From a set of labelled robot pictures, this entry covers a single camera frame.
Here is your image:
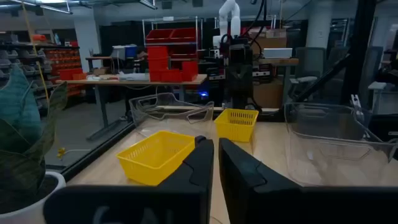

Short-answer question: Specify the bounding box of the red plastic storage bin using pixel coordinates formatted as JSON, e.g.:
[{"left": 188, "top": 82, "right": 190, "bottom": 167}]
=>
[
  {"left": 145, "top": 29, "right": 175, "bottom": 44},
  {"left": 149, "top": 69, "right": 183, "bottom": 83},
  {"left": 169, "top": 45, "right": 198, "bottom": 60},
  {"left": 147, "top": 45, "right": 169, "bottom": 60},
  {"left": 170, "top": 27, "right": 197, "bottom": 44},
  {"left": 147, "top": 58, "right": 169, "bottom": 72},
  {"left": 181, "top": 60, "right": 199, "bottom": 82}
]

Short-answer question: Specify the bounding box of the yellow perforated plastic basket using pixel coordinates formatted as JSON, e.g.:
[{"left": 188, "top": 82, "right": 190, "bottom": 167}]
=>
[
  {"left": 213, "top": 108, "right": 259, "bottom": 143},
  {"left": 116, "top": 130, "right": 197, "bottom": 187}
]

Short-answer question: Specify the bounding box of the green leafy plant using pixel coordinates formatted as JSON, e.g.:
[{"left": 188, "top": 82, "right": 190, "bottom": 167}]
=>
[{"left": 0, "top": 65, "right": 68, "bottom": 206}]

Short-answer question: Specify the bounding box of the white cable with yellow plug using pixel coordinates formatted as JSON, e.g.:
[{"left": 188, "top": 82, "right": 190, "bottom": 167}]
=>
[{"left": 57, "top": 147, "right": 91, "bottom": 159}]

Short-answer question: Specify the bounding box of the wooden table with gray legs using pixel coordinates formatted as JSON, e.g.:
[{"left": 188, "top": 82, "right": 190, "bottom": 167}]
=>
[{"left": 55, "top": 73, "right": 208, "bottom": 141}]

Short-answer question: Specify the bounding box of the large brown cardboard box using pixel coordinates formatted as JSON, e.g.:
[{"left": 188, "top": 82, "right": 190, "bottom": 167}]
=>
[{"left": 252, "top": 79, "right": 284, "bottom": 109}]

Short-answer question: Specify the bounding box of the clear plastic bin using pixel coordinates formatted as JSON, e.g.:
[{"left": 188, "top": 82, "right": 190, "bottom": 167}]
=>
[
  {"left": 128, "top": 92, "right": 215, "bottom": 138},
  {"left": 283, "top": 101, "right": 398, "bottom": 187}
]

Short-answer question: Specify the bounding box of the blue plastic container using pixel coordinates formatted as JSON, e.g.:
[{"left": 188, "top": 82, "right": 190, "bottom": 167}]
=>
[{"left": 124, "top": 45, "right": 139, "bottom": 59}]

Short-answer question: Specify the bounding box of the metal wire shelf rack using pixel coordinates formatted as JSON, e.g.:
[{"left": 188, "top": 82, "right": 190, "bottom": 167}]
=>
[{"left": 142, "top": 16, "right": 203, "bottom": 76}]

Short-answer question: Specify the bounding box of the white plant pot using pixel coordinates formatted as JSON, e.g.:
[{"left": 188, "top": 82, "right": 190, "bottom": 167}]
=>
[{"left": 0, "top": 170, "right": 67, "bottom": 224}]

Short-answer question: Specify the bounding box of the white plastic container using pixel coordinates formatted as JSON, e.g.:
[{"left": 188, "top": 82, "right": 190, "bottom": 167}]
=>
[{"left": 111, "top": 45, "right": 127, "bottom": 60}]

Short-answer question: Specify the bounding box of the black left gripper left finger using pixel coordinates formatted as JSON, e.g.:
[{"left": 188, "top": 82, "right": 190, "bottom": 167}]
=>
[{"left": 43, "top": 135, "right": 215, "bottom": 224}]

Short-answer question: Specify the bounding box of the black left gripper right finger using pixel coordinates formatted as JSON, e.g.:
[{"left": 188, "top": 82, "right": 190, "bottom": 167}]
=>
[{"left": 218, "top": 138, "right": 398, "bottom": 224}]

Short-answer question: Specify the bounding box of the shelving with gray bins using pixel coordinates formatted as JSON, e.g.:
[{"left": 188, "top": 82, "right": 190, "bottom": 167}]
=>
[{"left": 0, "top": 42, "right": 54, "bottom": 106}]

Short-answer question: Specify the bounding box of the wooden top desk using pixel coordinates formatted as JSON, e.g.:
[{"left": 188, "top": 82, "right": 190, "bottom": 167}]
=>
[{"left": 254, "top": 57, "right": 300, "bottom": 108}]

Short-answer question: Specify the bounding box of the flat white box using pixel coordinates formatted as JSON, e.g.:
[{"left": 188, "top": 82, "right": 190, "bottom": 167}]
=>
[{"left": 262, "top": 47, "right": 294, "bottom": 60}]

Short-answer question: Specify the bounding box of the orange drawer cabinet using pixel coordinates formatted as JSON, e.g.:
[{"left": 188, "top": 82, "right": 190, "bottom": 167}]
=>
[{"left": 43, "top": 48, "right": 83, "bottom": 97}]

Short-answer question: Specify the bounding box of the gray office chair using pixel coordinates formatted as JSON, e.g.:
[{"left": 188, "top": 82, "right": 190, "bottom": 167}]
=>
[{"left": 288, "top": 46, "right": 328, "bottom": 101}]

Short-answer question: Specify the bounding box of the yellow hanging cord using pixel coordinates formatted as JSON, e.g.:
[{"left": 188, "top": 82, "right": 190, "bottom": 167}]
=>
[{"left": 21, "top": 0, "right": 51, "bottom": 105}]

